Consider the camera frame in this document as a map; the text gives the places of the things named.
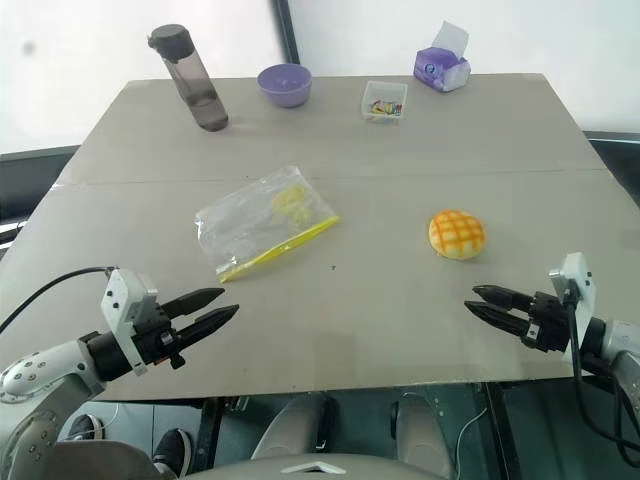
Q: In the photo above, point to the clear plastic box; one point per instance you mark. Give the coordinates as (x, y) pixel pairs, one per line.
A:
(372, 95)

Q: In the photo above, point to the small colourful clips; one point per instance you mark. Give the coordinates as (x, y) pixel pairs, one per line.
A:
(386, 108)

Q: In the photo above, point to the dark low cabinet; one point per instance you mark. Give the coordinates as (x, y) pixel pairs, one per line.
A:
(617, 170)
(30, 185)

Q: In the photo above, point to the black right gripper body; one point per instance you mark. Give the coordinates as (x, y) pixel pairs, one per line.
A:
(547, 325)

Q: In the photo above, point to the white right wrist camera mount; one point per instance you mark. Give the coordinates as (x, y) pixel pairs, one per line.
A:
(575, 280)

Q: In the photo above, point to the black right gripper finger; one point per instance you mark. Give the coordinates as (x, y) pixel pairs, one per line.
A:
(500, 317)
(505, 297)

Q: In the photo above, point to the grey robot leg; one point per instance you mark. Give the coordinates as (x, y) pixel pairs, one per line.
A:
(290, 430)
(422, 435)

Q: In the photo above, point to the black sneaker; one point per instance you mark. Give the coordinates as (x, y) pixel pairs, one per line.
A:
(172, 452)
(85, 427)

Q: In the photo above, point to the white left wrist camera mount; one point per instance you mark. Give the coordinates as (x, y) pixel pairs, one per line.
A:
(120, 300)

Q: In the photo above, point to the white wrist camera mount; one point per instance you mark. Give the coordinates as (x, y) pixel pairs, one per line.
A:
(575, 280)
(120, 300)

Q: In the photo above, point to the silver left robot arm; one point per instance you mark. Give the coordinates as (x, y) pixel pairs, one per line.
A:
(40, 370)

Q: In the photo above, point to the clear yellow-zip plastic bag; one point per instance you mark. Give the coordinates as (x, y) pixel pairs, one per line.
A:
(250, 225)

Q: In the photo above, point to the purple plastic bowl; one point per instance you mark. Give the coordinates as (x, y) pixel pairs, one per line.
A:
(285, 87)

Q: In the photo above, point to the grey robot torso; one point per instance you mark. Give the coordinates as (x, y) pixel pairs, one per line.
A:
(250, 470)

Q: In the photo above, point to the dark window frame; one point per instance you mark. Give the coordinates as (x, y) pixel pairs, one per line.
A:
(287, 30)

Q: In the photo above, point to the purple tissue pack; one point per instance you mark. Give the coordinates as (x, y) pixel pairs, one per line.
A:
(437, 65)

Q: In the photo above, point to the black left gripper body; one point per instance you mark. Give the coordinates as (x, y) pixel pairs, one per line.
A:
(152, 337)

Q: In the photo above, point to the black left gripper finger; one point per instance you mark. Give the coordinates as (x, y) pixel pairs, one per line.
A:
(197, 299)
(210, 322)

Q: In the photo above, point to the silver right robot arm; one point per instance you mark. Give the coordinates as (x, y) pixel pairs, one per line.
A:
(620, 345)

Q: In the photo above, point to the yellow pineapple bun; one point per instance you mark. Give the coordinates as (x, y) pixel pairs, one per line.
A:
(457, 235)

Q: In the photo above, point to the smoky grey water bottle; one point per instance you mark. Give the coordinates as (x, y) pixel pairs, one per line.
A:
(197, 85)

